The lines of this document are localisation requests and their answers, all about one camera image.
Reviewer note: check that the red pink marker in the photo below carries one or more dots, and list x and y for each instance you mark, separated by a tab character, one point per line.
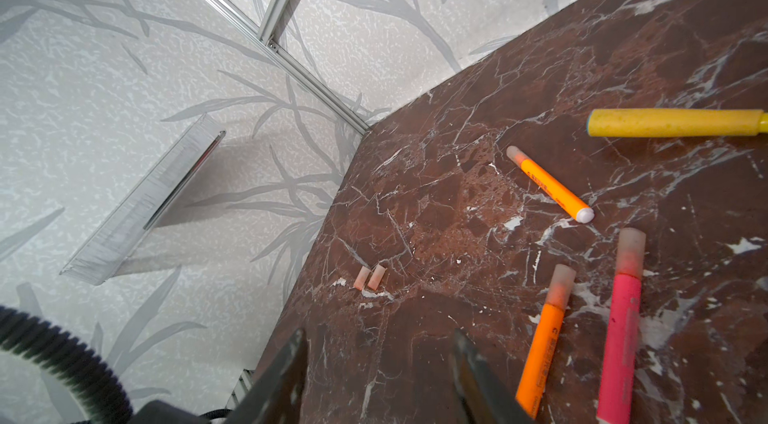
616	384

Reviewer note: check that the translucent pen cap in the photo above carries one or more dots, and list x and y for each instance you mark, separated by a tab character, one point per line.
376	277
362	277

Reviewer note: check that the orange marker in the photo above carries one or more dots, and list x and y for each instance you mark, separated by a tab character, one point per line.
567	200
533	380

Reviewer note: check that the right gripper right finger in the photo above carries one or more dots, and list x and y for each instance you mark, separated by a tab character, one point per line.
482	397

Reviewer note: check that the clear plastic wall shelf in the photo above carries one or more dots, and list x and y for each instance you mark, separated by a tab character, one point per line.
105	251

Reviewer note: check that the yellow toy scoop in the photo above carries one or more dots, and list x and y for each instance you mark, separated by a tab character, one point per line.
668	123

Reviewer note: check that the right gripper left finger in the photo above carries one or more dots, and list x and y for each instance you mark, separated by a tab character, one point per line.
276	397

